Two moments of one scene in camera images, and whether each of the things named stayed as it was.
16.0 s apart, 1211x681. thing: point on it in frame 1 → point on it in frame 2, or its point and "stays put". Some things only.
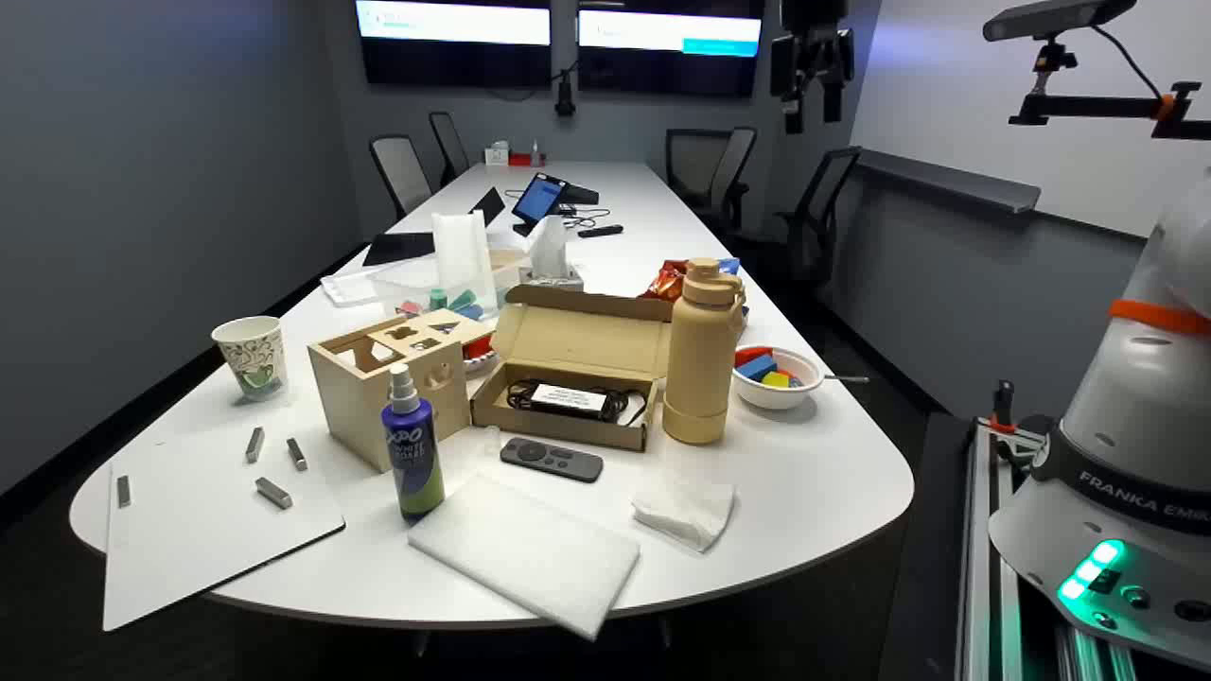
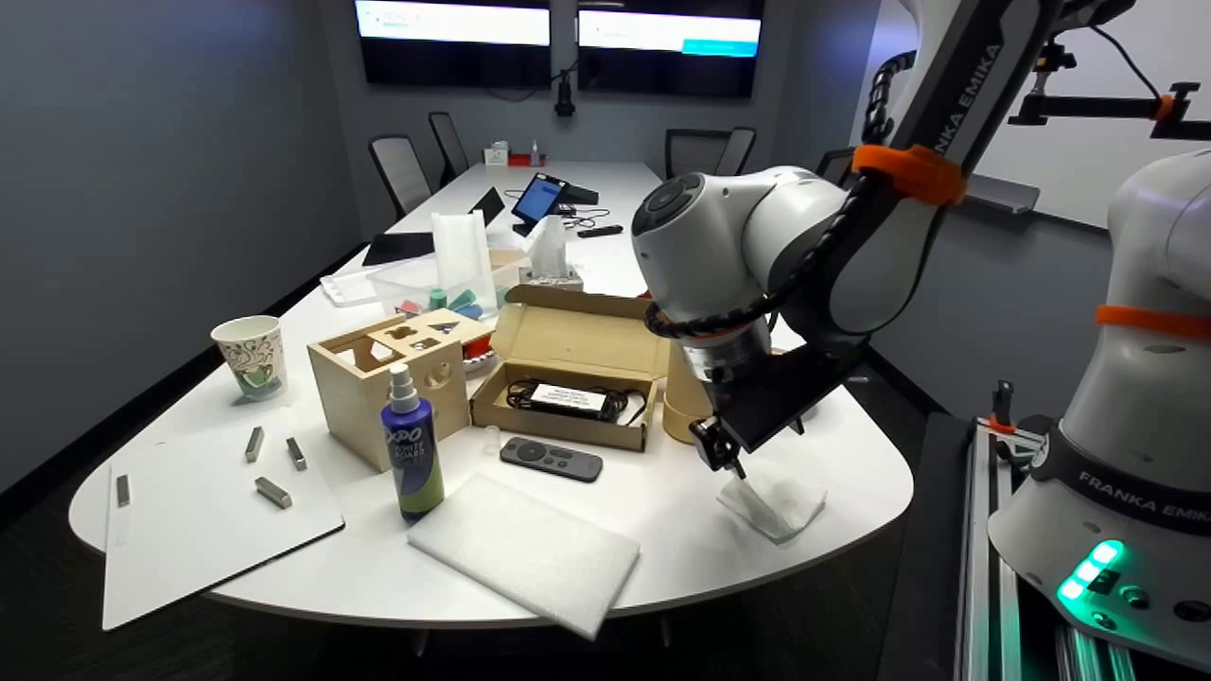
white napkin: x=693 y=513 → x=774 y=509
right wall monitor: x=668 y=49 stays put
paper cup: x=256 y=349 stays put
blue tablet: x=539 y=196 stays put
